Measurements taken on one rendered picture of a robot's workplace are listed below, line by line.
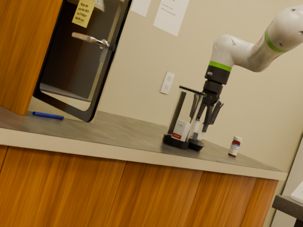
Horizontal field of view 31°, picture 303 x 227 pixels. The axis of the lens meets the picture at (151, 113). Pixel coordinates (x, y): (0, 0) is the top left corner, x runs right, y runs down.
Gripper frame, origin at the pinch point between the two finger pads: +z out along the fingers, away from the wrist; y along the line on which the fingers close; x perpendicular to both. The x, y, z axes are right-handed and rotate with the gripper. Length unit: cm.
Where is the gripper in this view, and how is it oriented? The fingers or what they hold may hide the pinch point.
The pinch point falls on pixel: (198, 130)
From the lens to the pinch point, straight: 216.4
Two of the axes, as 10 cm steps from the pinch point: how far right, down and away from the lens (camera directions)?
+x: 6.1, 1.6, 7.8
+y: 7.3, 2.8, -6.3
